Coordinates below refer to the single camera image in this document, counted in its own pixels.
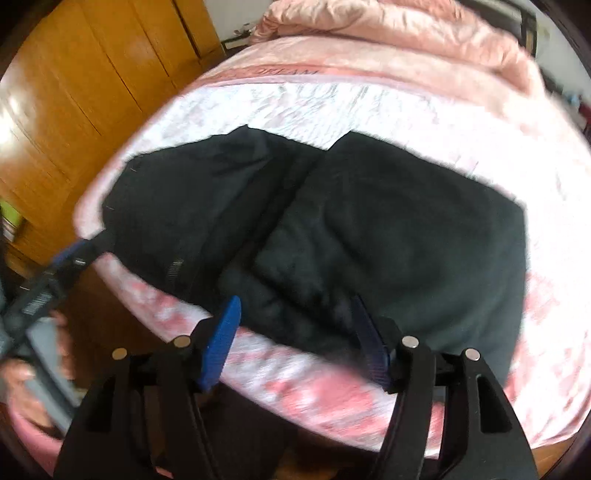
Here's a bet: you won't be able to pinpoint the black pants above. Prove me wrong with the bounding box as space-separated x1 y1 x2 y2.
101 126 526 381

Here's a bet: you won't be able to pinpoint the left hand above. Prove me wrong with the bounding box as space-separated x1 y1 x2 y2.
1 310 75 438

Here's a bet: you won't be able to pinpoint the orange wooden wardrobe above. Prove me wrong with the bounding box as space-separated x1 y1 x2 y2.
1 1 223 276

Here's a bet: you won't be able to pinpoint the dark left nightstand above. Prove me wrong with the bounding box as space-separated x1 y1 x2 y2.
221 27 254 51

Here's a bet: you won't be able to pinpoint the pink white patterned bedspread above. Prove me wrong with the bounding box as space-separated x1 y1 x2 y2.
8 34 591 476

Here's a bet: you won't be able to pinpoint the pink fluffy quilt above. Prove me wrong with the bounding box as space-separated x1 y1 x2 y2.
250 1 545 96

